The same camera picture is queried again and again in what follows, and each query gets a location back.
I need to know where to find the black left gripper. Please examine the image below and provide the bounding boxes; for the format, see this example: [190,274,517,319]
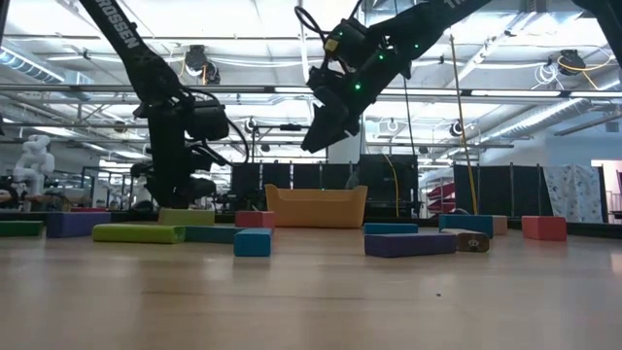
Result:
[130,112,218,209]

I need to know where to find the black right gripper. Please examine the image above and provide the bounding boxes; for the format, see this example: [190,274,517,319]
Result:
[301,51,413,153]

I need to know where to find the light green medium block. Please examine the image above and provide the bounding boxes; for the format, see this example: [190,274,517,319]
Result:
[157,208,217,228]

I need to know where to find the teal long block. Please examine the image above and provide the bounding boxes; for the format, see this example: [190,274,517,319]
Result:
[183,225,244,245]

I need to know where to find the lime long block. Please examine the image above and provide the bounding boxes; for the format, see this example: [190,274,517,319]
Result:
[91,223,187,245]

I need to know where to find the orange-red medium block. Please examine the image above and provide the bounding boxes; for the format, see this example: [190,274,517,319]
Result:
[234,210,277,230]
[521,215,569,242]

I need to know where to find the blue long block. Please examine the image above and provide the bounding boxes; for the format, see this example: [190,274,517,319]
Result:
[363,222,420,235]
[232,227,273,258]

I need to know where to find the purple long block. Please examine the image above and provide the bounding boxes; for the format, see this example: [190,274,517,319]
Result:
[46,211,113,239]
[363,231,458,259]

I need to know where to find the dark green long block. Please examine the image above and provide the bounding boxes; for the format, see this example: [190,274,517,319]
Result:
[0,220,45,238]

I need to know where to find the blue medium block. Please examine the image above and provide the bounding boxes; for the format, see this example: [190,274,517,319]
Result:
[437,214,495,239]

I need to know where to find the beige long block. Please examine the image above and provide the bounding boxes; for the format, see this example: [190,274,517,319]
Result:
[440,227,491,253]

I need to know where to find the black partition panel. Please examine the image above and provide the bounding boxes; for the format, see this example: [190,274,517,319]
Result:
[230,161,361,211]
[453,162,555,218]

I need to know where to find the yellow plastic bin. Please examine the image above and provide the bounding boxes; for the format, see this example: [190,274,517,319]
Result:
[263,183,369,229]

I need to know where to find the black cabinet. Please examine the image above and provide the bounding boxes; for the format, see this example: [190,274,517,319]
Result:
[359,154,419,219]

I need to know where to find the red rack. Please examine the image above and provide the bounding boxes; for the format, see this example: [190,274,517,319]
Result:
[426,182,457,215]

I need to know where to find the white robot figure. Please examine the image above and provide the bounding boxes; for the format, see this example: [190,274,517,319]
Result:
[12,134,56,198]

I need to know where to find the white patterned cloth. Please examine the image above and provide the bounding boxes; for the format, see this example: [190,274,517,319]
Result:
[542,163,605,224]

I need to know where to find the black gantry frame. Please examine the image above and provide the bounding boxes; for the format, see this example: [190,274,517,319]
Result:
[251,123,329,164]

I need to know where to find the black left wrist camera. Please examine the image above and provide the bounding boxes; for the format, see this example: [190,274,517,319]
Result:
[186,99,230,143]

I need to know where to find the black hanging cable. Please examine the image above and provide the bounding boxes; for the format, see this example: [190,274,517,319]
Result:
[401,75,418,158]

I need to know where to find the short yellow cable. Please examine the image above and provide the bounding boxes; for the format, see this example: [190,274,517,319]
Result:
[382,153,400,218]

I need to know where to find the black ceiling cable reel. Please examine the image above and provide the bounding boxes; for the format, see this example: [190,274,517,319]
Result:
[556,48,588,77]
[183,44,221,85]

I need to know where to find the yellow hanging cable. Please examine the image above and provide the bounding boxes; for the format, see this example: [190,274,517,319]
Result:
[449,31,480,216]

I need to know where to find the grey ventilation duct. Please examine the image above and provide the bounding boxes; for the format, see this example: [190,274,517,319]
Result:
[0,46,93,101]

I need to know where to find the silver ventilation duct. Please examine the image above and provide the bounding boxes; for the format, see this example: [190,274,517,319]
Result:
[478,96,622,147]

